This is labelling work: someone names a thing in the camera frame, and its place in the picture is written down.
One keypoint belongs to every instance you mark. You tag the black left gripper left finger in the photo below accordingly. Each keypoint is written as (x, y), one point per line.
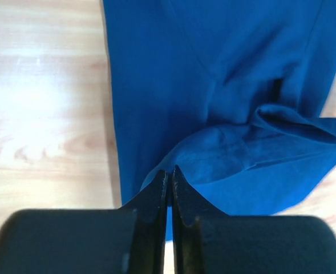
(129, 239)

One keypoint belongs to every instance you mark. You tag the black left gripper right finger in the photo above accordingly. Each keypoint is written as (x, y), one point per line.
(207, 240)

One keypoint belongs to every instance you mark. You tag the blue printed t shirt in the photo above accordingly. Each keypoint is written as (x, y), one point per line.
(229, 91)

